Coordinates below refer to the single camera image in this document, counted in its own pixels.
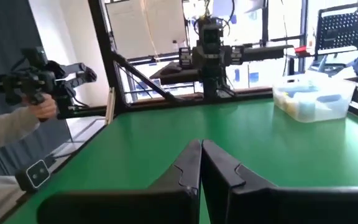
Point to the white board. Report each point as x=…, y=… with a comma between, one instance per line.
x=135, y=28

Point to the black perforated panel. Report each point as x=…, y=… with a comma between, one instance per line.
x=337, y=28

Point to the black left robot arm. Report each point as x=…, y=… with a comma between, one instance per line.
x=211, y=82

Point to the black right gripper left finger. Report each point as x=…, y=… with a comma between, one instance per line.
x=166, y=202

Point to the green table mat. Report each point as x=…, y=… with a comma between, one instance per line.
x=197, y=124

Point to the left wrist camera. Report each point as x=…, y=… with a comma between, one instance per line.
x=210, y=35

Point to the black frame strut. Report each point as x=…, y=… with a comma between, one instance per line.
x=145, y=77

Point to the person's forearm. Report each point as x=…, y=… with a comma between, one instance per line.
x=5, y=127

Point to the black computer mouse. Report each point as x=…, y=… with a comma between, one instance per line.
x=172, y=68

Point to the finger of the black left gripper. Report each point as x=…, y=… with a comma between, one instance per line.
x=185, y=56
x=238, y=55

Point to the red object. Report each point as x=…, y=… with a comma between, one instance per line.
x=301, y=51

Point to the dark desk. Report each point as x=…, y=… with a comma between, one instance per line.
x=172, y=77

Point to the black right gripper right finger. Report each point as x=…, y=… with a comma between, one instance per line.
x=244, y=202

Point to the person's hand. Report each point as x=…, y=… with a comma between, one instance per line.
x=43, y=109

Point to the clear plastic bin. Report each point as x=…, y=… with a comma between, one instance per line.
x=340, y=105

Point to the black frame post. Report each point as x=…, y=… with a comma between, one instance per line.
x=104, y=46

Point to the grey desk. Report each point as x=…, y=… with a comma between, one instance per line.
x=266, y=53

